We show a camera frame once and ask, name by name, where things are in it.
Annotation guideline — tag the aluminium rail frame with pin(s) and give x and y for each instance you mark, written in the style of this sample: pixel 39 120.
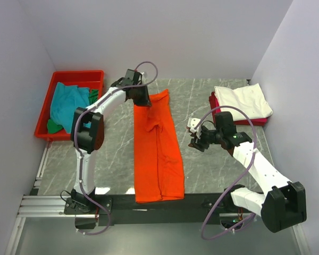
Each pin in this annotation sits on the aluminium rail frame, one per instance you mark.
pixel 53 206

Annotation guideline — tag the black mounting base bar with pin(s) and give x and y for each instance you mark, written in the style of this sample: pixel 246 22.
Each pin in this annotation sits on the black mounting base bar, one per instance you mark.
pixel 123 209

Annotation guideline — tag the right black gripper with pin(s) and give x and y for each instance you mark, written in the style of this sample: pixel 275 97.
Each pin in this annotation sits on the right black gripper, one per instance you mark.
pixel 196 142

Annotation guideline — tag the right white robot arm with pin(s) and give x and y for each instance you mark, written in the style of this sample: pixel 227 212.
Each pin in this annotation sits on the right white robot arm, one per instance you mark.
pixel 281 203

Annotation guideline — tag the green t shirt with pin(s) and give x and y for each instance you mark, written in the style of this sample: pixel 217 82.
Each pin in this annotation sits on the green t shirt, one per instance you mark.
pixel 94 95

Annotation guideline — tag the blue t shirt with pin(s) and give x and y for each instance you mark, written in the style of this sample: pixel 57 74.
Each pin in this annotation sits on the blue t shirt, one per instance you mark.
pixel 66 106

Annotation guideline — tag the red plastic bin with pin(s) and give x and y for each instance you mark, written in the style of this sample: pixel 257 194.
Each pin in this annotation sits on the red plastic bin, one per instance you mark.
pixel 92 79

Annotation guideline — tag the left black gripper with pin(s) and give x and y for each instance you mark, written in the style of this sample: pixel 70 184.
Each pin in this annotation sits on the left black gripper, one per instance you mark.
pixel 145 101

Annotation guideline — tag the orange t shirt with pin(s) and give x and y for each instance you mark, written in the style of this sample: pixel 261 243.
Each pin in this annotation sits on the orange t shirt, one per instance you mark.
pixel 158 164

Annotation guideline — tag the folded white t shirt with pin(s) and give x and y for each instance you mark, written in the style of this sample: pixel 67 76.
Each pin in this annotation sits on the folded white t shirt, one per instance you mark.
pixel 249 99

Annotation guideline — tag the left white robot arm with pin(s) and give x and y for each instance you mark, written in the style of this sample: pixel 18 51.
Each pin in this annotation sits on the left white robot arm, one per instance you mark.
pixel 88 132

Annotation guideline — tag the folded red t shirt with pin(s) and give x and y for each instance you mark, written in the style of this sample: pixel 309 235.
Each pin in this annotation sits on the folded red t shirt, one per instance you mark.
pixel 214 103

